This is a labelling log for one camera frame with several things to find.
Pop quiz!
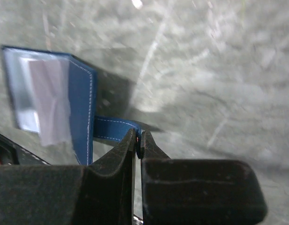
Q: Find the blue leather card holder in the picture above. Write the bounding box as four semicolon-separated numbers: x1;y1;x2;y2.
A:
0;45;141;165

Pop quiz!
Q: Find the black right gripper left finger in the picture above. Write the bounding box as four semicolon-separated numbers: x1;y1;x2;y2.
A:
0;129;136;225

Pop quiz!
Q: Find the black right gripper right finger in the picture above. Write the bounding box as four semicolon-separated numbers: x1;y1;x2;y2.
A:
141;131;267;225

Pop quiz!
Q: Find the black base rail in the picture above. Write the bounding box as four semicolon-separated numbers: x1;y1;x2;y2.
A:
0;134;49;165

